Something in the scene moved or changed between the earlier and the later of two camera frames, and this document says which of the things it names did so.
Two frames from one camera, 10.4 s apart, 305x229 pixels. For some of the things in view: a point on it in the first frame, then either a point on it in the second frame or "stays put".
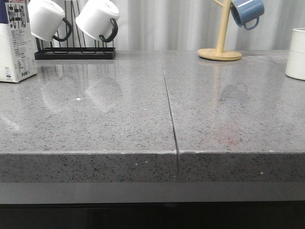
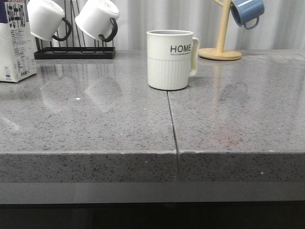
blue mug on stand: (244, 11) stays put
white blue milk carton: (17, 59) stays put
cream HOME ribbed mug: (295, 67) to (172, 57)
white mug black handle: (45, 17) stays put
